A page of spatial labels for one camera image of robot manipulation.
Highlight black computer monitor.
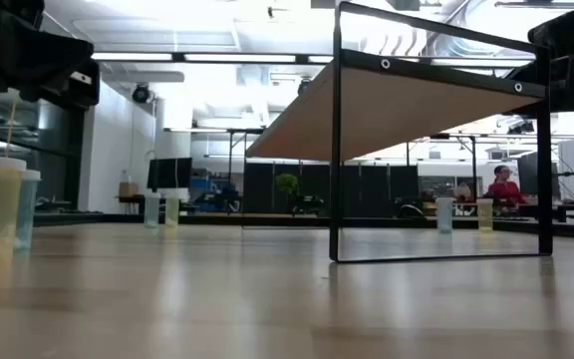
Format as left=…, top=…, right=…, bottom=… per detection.
left=146, top=158, right=193, bottom=190

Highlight person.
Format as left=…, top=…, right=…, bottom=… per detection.
left=485, top=165, right=527, bottom=206

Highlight yellow hanging cable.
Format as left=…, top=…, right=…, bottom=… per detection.
left=5, top=92, right=19, bottom=157

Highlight black metal gantry frame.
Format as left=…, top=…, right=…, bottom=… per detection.
left=429, top=132, right=478, bottom=200
left=164, top=127, right=267, bottom=215

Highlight dark computer monitor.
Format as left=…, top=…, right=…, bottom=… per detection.
left=518, top=152, right=561, bottom=201

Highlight wooden shelf black metal frame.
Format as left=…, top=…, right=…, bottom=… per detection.
left=243, top=0, right=553, bottom=264

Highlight black room divider panels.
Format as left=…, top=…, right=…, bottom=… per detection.
left=243, top=163, right=421, bottom=216

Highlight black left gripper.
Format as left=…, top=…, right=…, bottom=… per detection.
left=0, top=0, right=102, bottom=109

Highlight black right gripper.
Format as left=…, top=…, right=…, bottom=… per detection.
left=528, top=0, right=574, bottom=112

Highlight blue storage bins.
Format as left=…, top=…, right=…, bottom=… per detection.
left=189, top=178, right=214, bottom=201

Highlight green bushy plant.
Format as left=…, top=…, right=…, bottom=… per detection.
left=275, top=173, right=301, bottom=198

